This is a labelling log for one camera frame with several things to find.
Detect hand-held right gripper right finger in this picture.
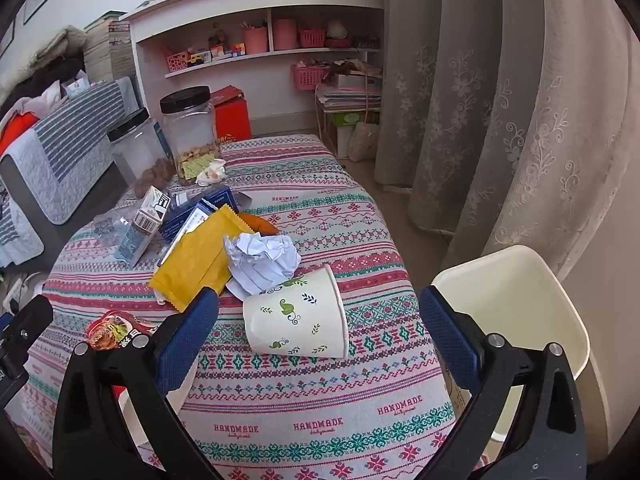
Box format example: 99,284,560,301
419,285,588,480

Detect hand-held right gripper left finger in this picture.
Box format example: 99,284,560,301
52,287,226,480

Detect red snack wrapper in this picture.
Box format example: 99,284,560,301
85,310,193,453

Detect yellow packet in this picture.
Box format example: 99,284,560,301
149,205,241,313

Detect paper cup green leaf print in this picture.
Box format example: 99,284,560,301
243,263,350,359

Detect white paper ball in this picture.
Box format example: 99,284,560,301
223,232,302,297

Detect blue white packet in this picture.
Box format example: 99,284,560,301
157,199,232,267

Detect small milk carton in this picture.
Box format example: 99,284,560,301
114,186,172,267

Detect clear plastic wrapper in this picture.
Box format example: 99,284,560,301
91,209,139,241

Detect dark blue cardboard box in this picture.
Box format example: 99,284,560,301
167,184,251,212

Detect printed tissue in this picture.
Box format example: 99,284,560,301
196,158,227,187

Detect patterned tablecloth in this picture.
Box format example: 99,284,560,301
5,134,471,480

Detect orange peel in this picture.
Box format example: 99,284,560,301
237,212,281,237

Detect grey sofa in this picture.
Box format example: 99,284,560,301
0,77,146,271

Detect clear jar of walnuts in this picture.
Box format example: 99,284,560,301
107,107,175,199

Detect orange cloth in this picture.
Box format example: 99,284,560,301
0,112,40,157

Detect blue white box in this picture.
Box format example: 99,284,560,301
152,121,174,161

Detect striped grey quilt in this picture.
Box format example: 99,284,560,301
0,79,142,226

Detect clear jar of peanuts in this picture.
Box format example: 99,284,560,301
160,86,222,186

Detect beige woven bag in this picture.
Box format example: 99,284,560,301
347,122,381,162

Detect red box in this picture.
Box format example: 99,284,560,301
209,87,252,143

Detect grey embroidered curtain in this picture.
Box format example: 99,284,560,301
375,0,636,286

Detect green white box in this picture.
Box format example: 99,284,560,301
320,109,381,159

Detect light blue tissue box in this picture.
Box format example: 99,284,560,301
64,72,92,99

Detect stack of papers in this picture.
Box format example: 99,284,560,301
315,71,384,112

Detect pile of clothes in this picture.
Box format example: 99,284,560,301
0,25,91,126

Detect large pink basket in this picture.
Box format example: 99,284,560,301
291,63,329,92

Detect colourful puzzle cubes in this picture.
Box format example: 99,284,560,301
210,41,248,59

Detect stack of books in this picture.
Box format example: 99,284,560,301
82,10,137,86

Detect pink pen cup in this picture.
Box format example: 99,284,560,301
244,26,270,55

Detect pink cylinder container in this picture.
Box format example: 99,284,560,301
273,19,299,51

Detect white bookshelf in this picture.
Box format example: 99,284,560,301
119,0,385,137

